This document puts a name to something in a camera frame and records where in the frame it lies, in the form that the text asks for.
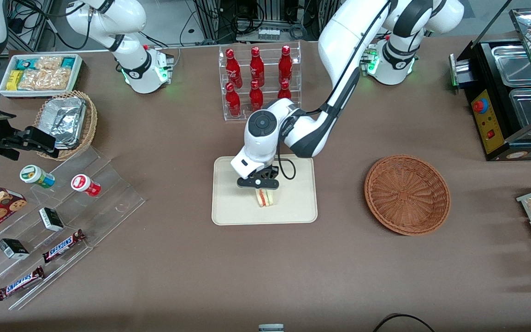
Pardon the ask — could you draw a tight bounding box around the small black carton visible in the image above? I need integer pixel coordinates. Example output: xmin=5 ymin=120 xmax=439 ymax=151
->
xmin=0 ymin=238 xmax=30 ymax=260
xmin=39 ymin=207 xmax=65 ymax=232

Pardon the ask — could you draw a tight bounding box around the clear rice cracker bag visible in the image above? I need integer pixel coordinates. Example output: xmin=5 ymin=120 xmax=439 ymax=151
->
xmin=18 ymin=68 xmax=72 ymax=91
xmin=35 ymin=56 xmax=64 ymax=71

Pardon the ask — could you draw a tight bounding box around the black food warmer machine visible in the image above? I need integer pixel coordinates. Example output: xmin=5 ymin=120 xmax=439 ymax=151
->
xmin=449 ymin=7 xmax=531 ymax=162

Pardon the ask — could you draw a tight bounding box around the green lidded snack cup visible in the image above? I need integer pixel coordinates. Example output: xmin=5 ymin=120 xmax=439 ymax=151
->
xmin=20 ymin=165 xmax=55 ymax=189

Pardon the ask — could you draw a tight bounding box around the black floor cable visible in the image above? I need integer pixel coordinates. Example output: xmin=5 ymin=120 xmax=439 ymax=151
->
xmin=373 ymin=314 xmax=436 ymax=332

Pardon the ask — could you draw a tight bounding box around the clear acrylic bottle rack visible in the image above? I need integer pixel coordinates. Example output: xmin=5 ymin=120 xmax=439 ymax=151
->
xmin=218 ymin=41 xmax=302 ymax=121

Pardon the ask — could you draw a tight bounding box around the beige rectangular tray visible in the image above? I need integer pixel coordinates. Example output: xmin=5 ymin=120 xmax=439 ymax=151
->
xmin=212 ymin=156 xmax=318 ymax=226

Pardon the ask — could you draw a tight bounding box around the white plastic snack bin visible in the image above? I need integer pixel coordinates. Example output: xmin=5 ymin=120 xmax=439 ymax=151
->
xmin=0 ymin=53 xmax=84 ymax=98

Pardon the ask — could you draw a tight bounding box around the snickers chocolate bar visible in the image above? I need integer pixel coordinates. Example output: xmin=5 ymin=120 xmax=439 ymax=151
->
xmin=0 ymin=266 xmax=45 ymax=301
xmin=42 ymin=229 xmax=86 ymax=263

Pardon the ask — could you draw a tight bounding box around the aluminium foil container stack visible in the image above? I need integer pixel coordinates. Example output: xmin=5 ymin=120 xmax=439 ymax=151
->
xmin=41 ymin=96 xmax=87 ymax=149

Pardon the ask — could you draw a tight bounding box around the light wicker basket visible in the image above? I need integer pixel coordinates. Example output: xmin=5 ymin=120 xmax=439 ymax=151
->
xmin=34 ymin=90 xmax=98 ymax=161

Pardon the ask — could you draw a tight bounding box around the clear acrylic stepped display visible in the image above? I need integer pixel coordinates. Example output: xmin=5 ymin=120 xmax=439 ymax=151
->
xmin=0 ymin=147 xmax=146 ymax=310

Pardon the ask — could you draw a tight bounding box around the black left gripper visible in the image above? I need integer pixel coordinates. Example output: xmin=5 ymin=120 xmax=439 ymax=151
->
xmin=236 ymin=165 xmax=280 ymax=190

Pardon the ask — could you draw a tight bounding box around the yellow snack packet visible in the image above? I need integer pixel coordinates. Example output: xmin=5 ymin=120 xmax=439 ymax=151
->
xmin=6 ymin=70 xmax=23 ymax=91

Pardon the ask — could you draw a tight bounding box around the triangular sandwich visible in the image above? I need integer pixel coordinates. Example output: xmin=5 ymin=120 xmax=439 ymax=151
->
xmin=255 ymin=188 xmax=275 ymax=208

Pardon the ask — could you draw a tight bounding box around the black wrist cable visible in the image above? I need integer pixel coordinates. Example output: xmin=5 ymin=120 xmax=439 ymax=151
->
xmin=276 ymin=138 xmax=297 ymax=181

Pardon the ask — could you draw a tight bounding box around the red lidded snack cup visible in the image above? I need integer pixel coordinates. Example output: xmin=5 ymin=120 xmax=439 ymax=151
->
xmin=71 ymin=174 xmax=101 ymax=197

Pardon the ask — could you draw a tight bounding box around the round brown wicker basket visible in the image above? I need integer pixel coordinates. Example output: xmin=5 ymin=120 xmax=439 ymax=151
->
xmin=364 ymin=154 xmax=451 ymax=236

